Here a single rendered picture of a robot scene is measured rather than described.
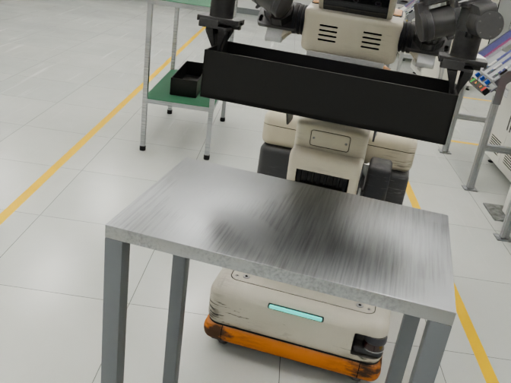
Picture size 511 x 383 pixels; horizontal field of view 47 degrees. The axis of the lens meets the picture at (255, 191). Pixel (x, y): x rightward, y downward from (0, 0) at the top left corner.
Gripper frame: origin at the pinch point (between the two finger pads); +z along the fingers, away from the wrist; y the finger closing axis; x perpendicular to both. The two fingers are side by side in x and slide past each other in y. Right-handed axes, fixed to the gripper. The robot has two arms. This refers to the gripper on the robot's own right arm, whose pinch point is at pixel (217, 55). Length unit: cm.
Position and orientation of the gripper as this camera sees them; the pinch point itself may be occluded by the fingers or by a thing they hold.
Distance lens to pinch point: 148.6
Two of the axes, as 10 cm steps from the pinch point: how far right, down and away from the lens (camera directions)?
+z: -1.4, 9.1, 3.8
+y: 9.6, 2.3, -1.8
